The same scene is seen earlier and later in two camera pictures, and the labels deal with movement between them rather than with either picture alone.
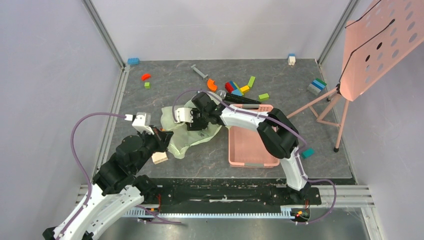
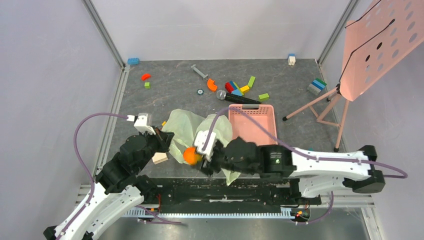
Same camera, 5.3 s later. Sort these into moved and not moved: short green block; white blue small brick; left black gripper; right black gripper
Moved: right black gripper
Not moved: left black gripper; white blue small brick; short green block
